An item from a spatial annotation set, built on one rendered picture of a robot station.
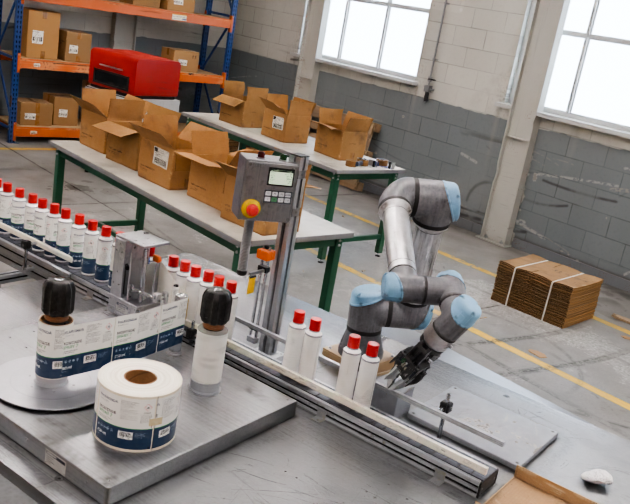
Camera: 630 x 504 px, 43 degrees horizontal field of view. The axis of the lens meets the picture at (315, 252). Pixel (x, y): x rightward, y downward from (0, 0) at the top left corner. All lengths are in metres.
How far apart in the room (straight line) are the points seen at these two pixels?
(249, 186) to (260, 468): 0.84
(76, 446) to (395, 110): 7.63
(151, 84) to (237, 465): 6.11
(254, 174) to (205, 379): 0.63
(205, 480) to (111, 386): 0.32
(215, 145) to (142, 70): 3.07
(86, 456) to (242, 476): 0.37
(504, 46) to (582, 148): 1.34
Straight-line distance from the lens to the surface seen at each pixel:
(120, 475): 1.91
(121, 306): 2.68
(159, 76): 7.93
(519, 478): 2.30
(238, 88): 7.83
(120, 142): 5.31
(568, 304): 6.20
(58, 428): 2.07
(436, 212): 2.39
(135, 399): 1.92
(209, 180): 4.57
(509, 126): 8.24
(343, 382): 2.30
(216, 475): 2.03
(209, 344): 2.19
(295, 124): 7.08
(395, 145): 9.24
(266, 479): 2.04
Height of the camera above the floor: 1.93
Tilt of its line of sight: 17 degrees down
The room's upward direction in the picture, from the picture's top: 10 degrees clockwise
